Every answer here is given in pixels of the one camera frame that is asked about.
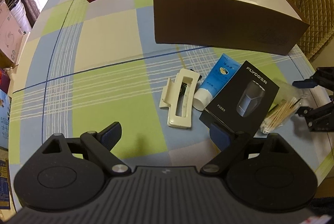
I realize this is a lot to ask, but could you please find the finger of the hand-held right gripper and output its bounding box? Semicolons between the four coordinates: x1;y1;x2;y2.
297;101;334;133
292;66;334;91

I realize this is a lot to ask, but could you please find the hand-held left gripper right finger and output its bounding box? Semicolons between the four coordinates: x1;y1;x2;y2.
200;122;306;177

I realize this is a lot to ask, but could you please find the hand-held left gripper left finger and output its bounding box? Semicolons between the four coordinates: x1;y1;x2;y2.
26;121;131;177

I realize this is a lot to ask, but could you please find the bag of cotton swabs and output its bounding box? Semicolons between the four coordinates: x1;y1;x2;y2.
259;81;310;134

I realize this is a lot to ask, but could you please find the black shaver box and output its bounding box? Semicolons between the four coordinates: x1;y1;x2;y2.
199;60;280;139

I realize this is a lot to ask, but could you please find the blue and white cream tube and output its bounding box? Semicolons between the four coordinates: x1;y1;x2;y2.
193;53;242;111

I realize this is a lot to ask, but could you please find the cream hair claw clip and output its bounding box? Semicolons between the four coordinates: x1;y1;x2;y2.
159;68;201;128

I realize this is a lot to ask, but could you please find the large brown cardboard box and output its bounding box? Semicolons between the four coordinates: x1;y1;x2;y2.
153;0;310;56

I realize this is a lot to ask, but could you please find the checkered cloth covered desktop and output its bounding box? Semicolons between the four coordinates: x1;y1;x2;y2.
7;0;334;198

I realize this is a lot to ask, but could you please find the chair with quilted cover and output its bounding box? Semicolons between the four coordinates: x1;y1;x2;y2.
280;0;334;60

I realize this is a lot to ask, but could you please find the blue and white milk carton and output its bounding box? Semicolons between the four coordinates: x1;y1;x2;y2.
0;159;11;204

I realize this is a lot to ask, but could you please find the pink and white cardboard box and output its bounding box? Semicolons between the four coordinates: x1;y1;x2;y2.
0;0;32;65

